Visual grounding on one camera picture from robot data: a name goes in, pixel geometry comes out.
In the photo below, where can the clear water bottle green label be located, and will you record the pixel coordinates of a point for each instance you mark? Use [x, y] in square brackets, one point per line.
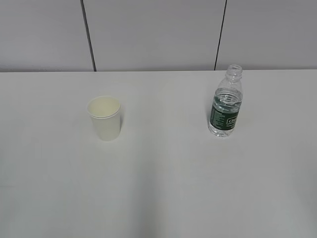
[226, 103]

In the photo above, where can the white paper cup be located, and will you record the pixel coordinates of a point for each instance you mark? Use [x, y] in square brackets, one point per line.
[104, 112]

